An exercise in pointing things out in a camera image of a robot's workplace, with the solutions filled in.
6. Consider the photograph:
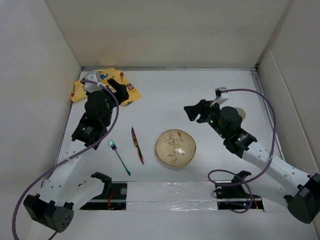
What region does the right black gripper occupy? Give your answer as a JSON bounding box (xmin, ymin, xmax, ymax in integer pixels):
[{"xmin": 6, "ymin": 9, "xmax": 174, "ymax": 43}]
[{"xmin": 184, "ymin": 98, "xmax": 228, "ymax": 139}]

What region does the yellow car-print placemat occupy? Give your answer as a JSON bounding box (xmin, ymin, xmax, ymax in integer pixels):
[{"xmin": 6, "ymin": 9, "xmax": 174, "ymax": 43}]
[{"xmin": 70, "ymin": 67, "xmax": 142, "ymax": 107}]

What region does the pink mug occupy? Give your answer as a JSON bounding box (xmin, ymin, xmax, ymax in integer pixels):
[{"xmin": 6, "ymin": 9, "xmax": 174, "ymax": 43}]
[{"xmin": 235, "ymin": 107, "xmax": 247, "ymax": 122}]

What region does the beige bird-pattern plate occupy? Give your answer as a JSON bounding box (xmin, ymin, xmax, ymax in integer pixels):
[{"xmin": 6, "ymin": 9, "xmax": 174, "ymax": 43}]
[{"xmin": 155, "ymin": 129, "xmax": 197, "ymax": 168}]

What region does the iridescent knife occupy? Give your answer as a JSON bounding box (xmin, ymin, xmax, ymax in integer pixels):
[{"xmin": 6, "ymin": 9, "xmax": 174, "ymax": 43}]
[{"xmin": 131, "ymin": 127, "xmax": 146, "ymax": 165}]

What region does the iridescent fork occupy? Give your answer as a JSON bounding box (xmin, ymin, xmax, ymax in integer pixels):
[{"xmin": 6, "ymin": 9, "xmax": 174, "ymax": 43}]
[{"xmin": 108, "ymin": 139, "xmax": 131, "ymax": 176}]

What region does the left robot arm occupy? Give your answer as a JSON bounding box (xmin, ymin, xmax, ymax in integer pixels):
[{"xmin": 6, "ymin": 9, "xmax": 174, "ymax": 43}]
[{"xmin": 23, "ymin": 78, "xmax": 129, "ymax": 233}]

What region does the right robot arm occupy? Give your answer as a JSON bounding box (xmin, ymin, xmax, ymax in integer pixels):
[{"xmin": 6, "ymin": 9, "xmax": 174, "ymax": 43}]
[{"xmin": 183, "ymin": 99, "xmax": 320, "ymax": 224}]

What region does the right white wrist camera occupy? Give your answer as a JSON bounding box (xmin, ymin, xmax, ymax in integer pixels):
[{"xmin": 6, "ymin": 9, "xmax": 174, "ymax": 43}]
[{"xmin": 210, "ymin": 87, "xmax": 229, "ymax": 107}]

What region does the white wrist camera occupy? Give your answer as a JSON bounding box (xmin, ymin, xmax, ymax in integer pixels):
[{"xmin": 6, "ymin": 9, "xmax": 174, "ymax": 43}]
[
  {"xmin": 80, "ymin": 70, "xmax": 102, "ymax": 94},
  {"xmin": 210, "ymin": 87, "xmax": 229, "ymax": 107}
]

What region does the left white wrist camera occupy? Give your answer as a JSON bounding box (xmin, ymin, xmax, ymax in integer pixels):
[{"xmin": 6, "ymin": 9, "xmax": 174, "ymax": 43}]
[{"xmin": 80, "ymin": 70, "xmax": 102, "ymax": 94}]

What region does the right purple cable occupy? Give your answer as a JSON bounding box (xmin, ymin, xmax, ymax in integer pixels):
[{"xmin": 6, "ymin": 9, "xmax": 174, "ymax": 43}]
[{"xmin": 208, "ymin": 87, "xmax": 277, "ymax": 214}]

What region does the purple cable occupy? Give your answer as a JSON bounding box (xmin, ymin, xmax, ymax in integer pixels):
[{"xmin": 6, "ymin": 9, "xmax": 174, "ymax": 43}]
[
  {"xmin": 11, "ymin": 79, "xmax": 120, "ymax": 240},
  {"xmin": 208, "ymin": 87, "xmax": 277, "ymax": 214}
]

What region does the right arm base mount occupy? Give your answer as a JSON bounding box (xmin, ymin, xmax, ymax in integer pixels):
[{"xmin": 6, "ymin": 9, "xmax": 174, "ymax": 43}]
[{"xmin": 211, "ymin": 185, "xmax": 265, "ymax": 213}]

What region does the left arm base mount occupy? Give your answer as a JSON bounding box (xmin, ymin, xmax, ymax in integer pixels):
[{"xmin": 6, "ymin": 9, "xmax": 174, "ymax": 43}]
[{"xmin": 80, "ymin": 180, "xmax": 128, "ymax": 211}]

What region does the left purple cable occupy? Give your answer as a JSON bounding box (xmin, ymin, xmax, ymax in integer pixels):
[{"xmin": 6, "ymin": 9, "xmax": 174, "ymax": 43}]
[{"xmin": 11, "ymin": 79, "xmax": 120, "ymax": 240}]

